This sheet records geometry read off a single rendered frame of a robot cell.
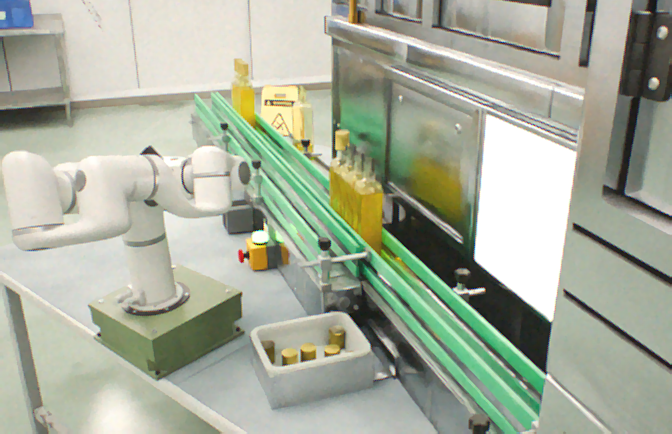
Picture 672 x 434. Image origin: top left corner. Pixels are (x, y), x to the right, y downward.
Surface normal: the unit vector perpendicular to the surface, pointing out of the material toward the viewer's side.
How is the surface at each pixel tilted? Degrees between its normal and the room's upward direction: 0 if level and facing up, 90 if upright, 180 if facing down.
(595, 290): 90
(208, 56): 90
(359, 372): 90
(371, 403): 0
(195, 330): 90
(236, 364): 0
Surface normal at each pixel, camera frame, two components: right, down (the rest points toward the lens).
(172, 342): 0.76, 0.26
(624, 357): -0.94, 0.14
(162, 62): 0.35, 0.36
